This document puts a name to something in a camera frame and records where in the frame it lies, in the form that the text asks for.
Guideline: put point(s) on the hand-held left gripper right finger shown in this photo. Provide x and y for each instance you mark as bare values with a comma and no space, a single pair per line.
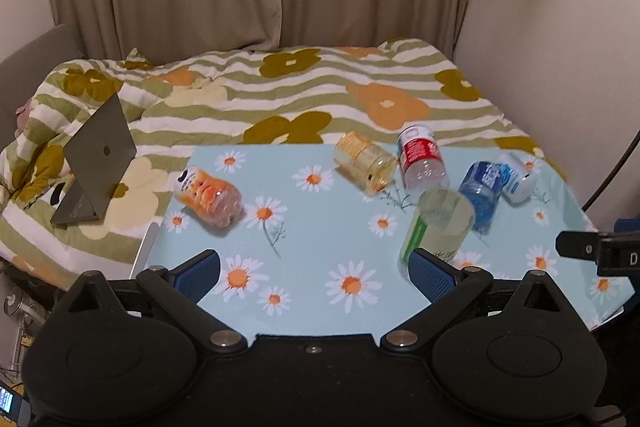
429,276

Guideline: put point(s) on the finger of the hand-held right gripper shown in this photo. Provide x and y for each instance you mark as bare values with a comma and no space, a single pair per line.
577,245

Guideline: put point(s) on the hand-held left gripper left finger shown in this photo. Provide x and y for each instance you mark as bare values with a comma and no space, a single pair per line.
201,276

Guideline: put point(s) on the clear cup with green label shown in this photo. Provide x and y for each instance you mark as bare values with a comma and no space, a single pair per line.
442,223

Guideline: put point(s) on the orange label plastic bottle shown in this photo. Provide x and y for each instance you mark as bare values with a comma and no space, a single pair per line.
210,201

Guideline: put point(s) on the white blue plastic bottle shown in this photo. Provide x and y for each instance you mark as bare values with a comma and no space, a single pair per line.
519,179

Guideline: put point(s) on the daisy print blue tablecloth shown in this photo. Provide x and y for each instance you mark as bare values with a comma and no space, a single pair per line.
300,257

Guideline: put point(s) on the blue label plastic bottle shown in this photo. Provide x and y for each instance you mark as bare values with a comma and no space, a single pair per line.
484,189

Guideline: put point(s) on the red label plastic bottle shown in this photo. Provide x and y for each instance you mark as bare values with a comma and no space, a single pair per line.
423,159

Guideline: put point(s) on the yellow plastic bottle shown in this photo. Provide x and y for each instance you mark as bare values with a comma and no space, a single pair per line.
364,163

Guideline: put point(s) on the grey laptop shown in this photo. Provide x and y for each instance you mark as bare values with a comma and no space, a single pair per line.
97,159

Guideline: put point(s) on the striped floral blanket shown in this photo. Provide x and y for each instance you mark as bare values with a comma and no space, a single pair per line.
280,97

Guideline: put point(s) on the small device with screen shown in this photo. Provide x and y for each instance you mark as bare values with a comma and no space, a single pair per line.
10,402

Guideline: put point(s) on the pink cloth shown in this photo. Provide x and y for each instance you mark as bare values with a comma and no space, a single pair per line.
23,114

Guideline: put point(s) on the grey headboard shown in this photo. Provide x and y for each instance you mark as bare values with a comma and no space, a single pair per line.
35,49

